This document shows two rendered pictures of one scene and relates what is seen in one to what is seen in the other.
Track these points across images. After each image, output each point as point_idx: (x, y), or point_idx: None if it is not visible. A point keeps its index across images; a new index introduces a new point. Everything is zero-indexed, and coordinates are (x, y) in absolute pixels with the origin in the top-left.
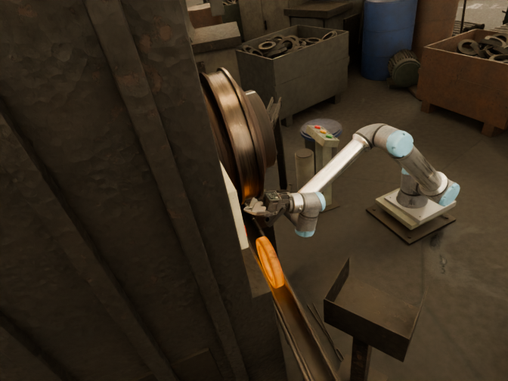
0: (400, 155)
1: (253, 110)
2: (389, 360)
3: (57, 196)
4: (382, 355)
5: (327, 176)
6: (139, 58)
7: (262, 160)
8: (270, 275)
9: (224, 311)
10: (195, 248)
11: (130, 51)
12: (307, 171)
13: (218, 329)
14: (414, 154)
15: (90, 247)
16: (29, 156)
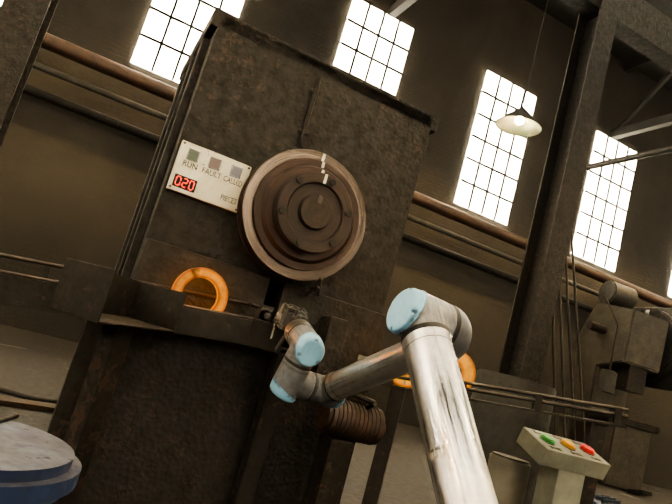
0: (388, 323)
1: (293, 169)
2: None
3: (171, 122)
4: None
5: (365, 358)
6: (195, 65)
7: (256, 194)
8: None
9: (137, 228)
10: (159, 163)
11: (194, 62)
12: None
13: (130, 246)
14: (417, 351)
15: (161, 151)
16: (177, 103)
